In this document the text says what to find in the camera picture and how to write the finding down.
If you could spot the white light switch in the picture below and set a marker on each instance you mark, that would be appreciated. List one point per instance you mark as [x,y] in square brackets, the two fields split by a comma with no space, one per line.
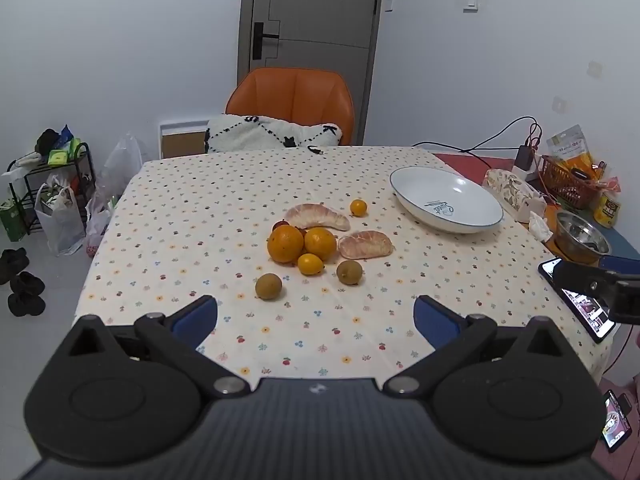
[471,0]

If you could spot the white tissue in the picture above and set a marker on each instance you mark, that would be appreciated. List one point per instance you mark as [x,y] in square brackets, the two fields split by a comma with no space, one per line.
[539,225]

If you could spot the tiny tangerine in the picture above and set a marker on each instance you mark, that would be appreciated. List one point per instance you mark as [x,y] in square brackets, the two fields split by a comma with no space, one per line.
[358,207]

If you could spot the wide peeled pomelo segment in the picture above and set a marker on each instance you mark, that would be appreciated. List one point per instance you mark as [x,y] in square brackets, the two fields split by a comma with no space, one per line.
[365,245]

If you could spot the green packets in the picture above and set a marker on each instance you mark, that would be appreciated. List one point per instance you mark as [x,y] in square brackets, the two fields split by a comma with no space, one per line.
[65,152]

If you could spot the black metal rack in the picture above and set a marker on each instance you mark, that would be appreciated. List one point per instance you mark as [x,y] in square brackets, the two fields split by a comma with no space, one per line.
[87,170]

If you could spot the yellow can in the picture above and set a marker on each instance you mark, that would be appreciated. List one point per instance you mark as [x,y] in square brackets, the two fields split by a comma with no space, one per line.
[607,210]

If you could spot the smartphone on stand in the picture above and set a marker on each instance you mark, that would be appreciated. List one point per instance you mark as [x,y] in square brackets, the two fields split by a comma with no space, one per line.
[616,422]

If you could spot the white pillow with black pattern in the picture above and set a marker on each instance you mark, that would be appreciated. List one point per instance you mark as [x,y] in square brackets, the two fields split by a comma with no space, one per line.
[260,132]

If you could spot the floral tissue box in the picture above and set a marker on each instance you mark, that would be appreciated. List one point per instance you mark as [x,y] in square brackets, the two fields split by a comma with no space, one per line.
[510,192]

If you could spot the blue packet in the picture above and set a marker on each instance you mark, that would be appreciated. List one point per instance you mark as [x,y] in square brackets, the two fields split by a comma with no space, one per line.
[66,133]

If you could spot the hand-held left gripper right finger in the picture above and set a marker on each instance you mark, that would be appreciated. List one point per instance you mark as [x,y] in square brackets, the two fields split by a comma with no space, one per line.
[435,322]

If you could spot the clear plastic bag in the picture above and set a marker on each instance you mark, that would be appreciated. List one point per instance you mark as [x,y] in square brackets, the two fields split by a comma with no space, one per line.
[122,165]

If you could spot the black slipper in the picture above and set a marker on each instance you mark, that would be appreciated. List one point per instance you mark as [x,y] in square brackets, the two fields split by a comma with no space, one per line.
[27,282]
[12,265]
[26,305]

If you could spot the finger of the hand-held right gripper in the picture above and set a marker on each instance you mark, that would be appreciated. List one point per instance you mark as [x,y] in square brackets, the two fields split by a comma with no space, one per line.
[585,285]
[620,263]

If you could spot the white framed board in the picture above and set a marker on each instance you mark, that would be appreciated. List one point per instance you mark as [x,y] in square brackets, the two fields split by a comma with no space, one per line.
[182,142]

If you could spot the small red fruit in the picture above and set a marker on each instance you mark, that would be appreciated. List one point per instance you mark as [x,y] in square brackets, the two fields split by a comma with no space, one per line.
[281,223]

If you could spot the steel bowl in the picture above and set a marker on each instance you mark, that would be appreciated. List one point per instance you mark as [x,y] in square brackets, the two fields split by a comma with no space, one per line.
[580,237]

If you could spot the curved peeled pomelo segment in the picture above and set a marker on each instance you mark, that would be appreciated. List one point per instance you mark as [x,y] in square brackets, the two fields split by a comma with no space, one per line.
[320,216]

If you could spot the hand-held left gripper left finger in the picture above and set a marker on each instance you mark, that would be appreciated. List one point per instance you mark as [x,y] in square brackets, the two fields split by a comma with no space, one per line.
[195,322]

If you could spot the orange snack packet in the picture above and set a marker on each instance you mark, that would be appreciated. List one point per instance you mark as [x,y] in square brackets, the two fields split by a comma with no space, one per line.
[570,142]

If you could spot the orange chair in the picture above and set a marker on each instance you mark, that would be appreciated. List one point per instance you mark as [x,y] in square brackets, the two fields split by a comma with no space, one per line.
[290,92]

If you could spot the green box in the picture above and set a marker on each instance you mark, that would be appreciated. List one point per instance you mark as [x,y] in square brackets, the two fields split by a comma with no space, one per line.
[11,220]

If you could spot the white cloth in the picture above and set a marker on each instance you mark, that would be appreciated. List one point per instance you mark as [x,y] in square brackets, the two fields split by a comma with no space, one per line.
[20,164]

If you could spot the white wall hook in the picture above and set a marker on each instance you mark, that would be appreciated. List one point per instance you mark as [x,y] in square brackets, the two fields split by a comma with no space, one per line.
[560,104]

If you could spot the plastic bag with red print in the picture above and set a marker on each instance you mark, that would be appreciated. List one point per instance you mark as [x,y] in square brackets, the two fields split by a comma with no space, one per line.
[97,230]

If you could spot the medium round orange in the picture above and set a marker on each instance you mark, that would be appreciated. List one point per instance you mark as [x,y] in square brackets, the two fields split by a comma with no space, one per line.
[320,243]

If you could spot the red plastic basket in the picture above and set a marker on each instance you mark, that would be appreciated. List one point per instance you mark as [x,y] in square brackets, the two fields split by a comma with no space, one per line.
[570,187]

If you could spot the red mat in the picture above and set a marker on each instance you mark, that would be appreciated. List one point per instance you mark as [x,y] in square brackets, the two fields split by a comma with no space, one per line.
[470,167]

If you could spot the black cap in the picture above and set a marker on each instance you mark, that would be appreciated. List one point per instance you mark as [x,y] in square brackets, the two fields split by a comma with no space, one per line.
[47,141]

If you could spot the large orange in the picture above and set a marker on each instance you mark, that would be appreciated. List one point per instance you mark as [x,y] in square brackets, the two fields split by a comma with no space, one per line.
[285,244]

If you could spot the white bowl with blue rim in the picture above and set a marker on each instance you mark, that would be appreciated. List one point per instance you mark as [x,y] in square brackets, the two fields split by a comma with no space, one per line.
[445,199]

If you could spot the brown round kiwi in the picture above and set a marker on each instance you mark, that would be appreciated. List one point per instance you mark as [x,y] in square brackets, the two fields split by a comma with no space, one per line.
[349,271]
[268,286]

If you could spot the white plastic bag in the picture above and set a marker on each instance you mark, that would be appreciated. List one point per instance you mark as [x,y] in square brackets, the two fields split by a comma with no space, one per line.
[62,225]

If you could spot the small yellow-orange citrus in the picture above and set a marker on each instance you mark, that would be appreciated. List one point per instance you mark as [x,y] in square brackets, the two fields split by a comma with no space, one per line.
[310,264]

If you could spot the grey door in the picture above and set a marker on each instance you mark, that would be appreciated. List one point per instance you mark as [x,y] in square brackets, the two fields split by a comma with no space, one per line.
[320,10]

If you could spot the black charger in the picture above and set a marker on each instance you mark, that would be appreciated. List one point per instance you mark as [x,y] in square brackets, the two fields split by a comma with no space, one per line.
[524,156]

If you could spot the black smartphone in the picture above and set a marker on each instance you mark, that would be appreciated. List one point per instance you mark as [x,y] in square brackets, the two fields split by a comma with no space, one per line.
[582,312]

